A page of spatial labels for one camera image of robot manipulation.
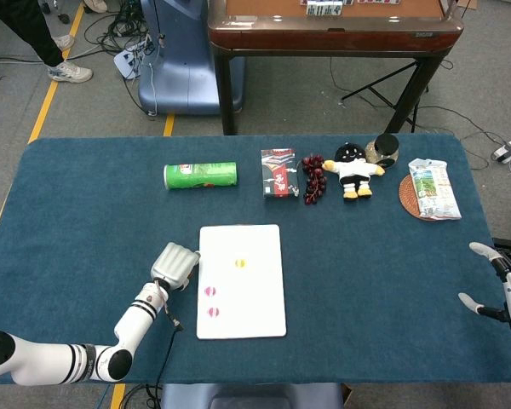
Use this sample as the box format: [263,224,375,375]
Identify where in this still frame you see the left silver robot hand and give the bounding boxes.
[150,241,202,292]

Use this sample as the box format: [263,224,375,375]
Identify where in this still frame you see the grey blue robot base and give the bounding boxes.
[159,382,346,409]

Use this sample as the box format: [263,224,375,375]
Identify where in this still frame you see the white rectangular board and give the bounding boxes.
[198,224,288,341]

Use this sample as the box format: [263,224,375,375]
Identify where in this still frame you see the green chips can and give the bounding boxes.
[163,160,240,192]

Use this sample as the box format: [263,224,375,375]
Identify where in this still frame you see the white green snack bag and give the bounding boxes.
[407,158,462,222]

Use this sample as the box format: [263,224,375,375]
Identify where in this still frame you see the dark printed card box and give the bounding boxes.
[260,147,301,200]

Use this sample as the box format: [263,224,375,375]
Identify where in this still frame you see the brown woven coaster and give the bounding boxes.
[398,173,439,222]

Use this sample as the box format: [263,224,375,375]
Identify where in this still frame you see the blue felt table cloth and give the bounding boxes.
[0,134,511,384]

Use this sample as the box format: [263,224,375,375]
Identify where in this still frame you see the dark red grape bunch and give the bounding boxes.
[301,153,329,206]

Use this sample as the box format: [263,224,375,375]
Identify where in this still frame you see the glass jar black lid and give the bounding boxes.
[365,133,400,170]

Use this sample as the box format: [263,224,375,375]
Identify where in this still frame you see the blue machine stand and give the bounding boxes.
[137,0,246,116]

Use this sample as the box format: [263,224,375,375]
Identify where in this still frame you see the black white plush doll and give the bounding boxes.
[322,142,386,200]

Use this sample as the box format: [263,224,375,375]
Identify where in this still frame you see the white floor socket box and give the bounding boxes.
[112,40,154,81]

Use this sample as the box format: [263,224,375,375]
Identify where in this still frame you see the standing person black trousers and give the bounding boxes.
[0,0,94,84]

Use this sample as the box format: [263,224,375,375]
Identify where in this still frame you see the brown mahjong table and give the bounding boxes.
[207,0,465,136]

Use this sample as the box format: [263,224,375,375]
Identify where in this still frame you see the mahjong tile row dark print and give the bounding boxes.
[305,1,344,17]

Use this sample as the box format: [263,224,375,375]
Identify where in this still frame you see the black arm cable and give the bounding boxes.
[151,293,185,409]

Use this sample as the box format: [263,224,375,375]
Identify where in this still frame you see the hanging black cord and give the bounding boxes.
[152,0,167,50]

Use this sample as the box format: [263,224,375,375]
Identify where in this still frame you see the black floor cable bundle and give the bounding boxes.
[94,0,157,59]

